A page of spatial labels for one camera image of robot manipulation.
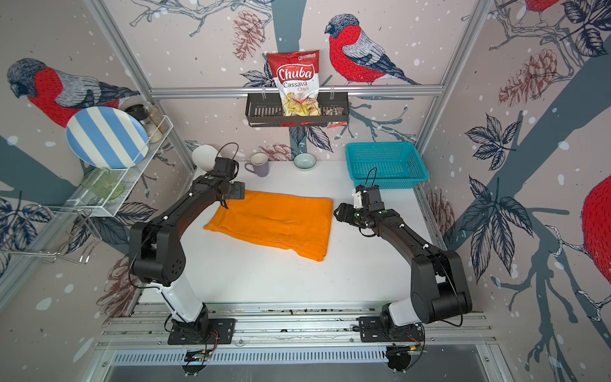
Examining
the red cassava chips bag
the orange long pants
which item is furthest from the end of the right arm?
the red cassava chips bag

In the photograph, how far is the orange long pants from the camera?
3.01 feet

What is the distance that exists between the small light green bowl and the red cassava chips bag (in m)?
0.34

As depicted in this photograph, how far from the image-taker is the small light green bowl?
119 centimetres

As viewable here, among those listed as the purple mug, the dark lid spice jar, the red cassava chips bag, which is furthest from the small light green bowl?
the dark lid spice jar

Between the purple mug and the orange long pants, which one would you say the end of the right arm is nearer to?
the orange long pants

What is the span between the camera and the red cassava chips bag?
2.65 ft

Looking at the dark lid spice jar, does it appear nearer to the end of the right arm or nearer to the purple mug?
the purple mug

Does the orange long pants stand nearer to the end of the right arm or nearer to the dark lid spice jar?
the end of the right arm

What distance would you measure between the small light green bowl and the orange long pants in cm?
18

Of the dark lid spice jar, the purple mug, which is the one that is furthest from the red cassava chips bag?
the dark lid spice jar

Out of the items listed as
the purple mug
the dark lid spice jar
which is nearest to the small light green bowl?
the purple mug
